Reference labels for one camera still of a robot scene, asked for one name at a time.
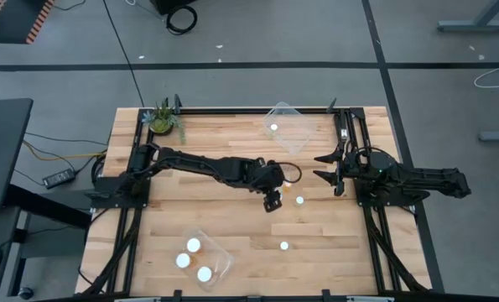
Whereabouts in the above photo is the black power adapter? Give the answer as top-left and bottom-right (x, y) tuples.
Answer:
(42, 168), (76, 190)

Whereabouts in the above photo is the coiled black cable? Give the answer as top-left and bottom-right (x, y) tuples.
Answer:
(165, 4), (199, 36)

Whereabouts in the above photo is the yellow floor cable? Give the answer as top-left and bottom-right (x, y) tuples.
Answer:
(21, 140), (108, 163)

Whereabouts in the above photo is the black orange striped mat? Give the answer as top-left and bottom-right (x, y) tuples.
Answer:
(0, 0), (56, 46)

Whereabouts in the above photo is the thin black floor cable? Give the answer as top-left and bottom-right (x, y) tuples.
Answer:
(24, 132), (107, 147)

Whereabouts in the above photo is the black desk base frame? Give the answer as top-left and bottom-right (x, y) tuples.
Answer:
(3, 184), (93, 302)

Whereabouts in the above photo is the large clear plastic bin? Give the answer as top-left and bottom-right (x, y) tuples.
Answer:
(169, 226), (237, 294)

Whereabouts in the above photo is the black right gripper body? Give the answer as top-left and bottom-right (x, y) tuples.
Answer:
(334, 143), (369, 197)

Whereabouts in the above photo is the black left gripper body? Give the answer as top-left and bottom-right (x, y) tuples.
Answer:
(259, 165), (286, 213)

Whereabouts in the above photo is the long black floor cable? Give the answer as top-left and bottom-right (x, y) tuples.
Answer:
(101, 0), (145, 108)

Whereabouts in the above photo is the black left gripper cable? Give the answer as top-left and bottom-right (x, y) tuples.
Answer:
(278, 162), (304, 185)

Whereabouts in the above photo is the green succulent potted plant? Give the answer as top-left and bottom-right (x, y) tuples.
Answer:
(141, 97), (188, 146)

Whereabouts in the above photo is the black desk top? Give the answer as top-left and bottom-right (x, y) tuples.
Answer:
(0, 98), (34, 213)

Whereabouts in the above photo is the black aluminium table frame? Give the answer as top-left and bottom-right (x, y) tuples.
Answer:
(77, 94), (437, 302)

